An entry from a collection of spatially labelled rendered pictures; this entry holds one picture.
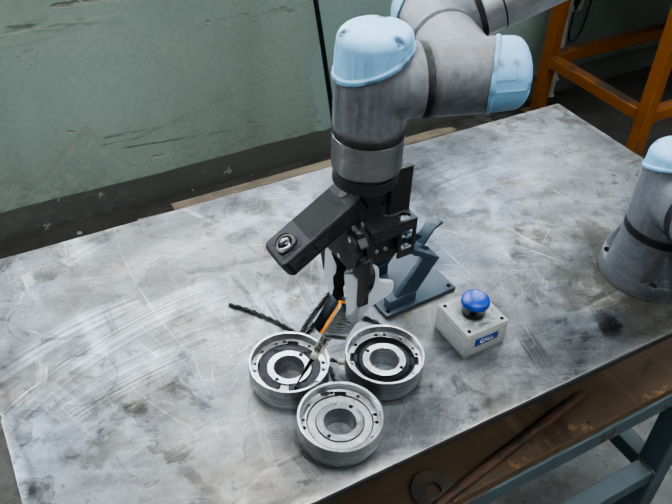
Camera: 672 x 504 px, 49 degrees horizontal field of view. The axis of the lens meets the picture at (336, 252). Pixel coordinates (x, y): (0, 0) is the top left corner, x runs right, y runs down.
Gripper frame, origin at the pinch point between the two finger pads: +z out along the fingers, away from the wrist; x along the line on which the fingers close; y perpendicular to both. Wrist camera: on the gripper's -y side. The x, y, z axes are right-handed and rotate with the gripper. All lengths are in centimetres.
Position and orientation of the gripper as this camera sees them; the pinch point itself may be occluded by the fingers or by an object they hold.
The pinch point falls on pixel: (342, 309)
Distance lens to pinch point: 90.7
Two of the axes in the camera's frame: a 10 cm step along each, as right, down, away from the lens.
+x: -5.3, -5.6, 6.4
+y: 8.5, -3.2, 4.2
